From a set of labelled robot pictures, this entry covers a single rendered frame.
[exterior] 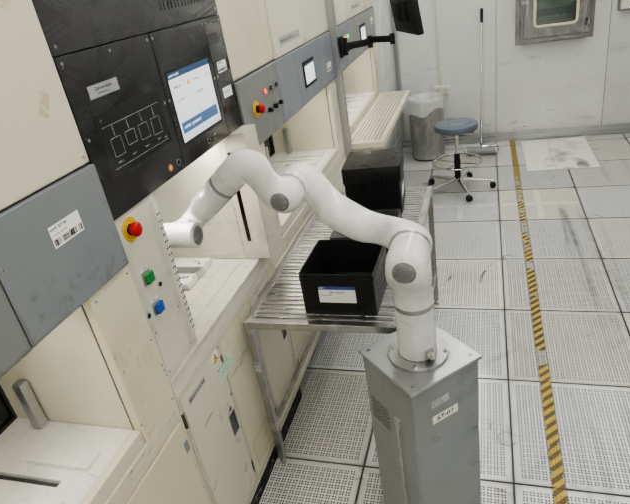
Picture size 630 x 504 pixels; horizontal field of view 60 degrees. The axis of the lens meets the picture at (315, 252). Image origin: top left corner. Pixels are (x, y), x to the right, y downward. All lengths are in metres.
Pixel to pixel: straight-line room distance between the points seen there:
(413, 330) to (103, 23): 1.18
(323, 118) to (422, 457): 2.27
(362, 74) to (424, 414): 3.66
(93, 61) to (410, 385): 1.22
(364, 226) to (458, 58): 4.58
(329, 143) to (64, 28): 2.35
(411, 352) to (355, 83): 3.55
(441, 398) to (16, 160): 1.30
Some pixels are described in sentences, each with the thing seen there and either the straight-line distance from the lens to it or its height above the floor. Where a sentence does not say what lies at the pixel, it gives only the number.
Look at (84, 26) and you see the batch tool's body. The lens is 1.50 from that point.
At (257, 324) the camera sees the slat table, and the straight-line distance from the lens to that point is 2.06.
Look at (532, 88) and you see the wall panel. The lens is 6.08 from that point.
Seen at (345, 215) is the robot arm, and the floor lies 1.27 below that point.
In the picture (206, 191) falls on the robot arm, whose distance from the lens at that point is 1.65.
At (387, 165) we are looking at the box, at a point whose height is 1.01.
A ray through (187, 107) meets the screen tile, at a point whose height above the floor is 1.56.
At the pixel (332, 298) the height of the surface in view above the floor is 0.83.
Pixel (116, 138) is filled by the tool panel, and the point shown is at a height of 1.58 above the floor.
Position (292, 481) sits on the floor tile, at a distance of 2.49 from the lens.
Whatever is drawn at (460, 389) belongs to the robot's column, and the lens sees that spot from 1.80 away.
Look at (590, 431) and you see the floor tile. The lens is 2.67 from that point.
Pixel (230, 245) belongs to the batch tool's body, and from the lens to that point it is 2.29.
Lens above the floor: 1.88
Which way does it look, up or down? 27 degrees down
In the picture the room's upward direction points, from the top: 10 degrees counter-clockwise
